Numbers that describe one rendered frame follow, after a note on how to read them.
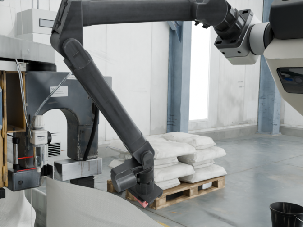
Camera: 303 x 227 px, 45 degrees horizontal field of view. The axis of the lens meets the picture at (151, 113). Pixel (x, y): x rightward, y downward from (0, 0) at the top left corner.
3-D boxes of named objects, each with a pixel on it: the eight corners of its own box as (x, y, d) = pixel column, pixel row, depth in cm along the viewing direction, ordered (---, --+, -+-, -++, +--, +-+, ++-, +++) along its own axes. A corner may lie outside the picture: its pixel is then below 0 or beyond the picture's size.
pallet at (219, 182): (224, 187, 452) (225, 176, 451) (155, 210, 369) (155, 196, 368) (175, 173, 511) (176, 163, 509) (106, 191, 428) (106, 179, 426)
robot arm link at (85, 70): (79, 33, 79) (65, 24, 88) (57, 48, 78) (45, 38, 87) (161, 158, 103) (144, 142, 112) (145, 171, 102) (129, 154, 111)
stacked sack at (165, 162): (181, 166, 399) (181, 154, 398) (149, 172, 374) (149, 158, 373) (146, 155, 452) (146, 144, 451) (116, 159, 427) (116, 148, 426)
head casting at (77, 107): (99, 158, 118) (100, 65, 115) (25, 170, 101) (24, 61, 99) (55, 144, 140) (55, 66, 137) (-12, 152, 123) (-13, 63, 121)
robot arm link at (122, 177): (153, 150, 102) (139, 137, 109) (115, 165, 97) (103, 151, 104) (158, 183, 107) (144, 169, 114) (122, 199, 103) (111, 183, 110)
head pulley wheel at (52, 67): (61, 72, 110) (61, 64, 110) (33, 71, 104) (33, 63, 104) (48, 72, 117) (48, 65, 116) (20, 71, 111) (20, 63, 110)
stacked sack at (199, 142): (218, 148, 449) (218, 136, 447) (194, 152, 420) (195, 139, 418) (178, 140, 498) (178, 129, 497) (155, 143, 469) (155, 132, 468)
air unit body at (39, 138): (51, 171, 100) (51, 115, 99) (35, 174, 97) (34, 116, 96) (44, 168, 104) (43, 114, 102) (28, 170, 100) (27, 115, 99)
